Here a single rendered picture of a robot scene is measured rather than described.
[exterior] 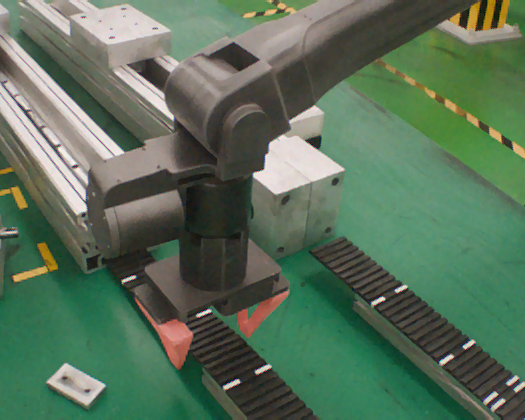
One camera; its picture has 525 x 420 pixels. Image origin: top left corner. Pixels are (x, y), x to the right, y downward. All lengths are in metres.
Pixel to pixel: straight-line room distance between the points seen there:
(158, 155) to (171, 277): 0.12
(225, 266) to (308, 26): 0.20
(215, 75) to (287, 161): 0.33
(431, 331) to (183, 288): 0.26
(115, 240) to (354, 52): 0.22
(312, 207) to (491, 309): 0.24
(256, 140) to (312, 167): 0.32
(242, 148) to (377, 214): 0.45
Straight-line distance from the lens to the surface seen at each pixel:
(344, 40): 0.51
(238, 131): 0.46
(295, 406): 0.60
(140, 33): 1.07
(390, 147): 1.05
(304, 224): 0.79
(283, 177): 0.76
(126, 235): 0.49
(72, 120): 0.90
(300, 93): 0.49
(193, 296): 0.56
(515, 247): 0.90
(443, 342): 0.69
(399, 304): 0.72
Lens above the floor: 1.28
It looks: 36 degrees down
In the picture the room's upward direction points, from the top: 4 degrees clockwise
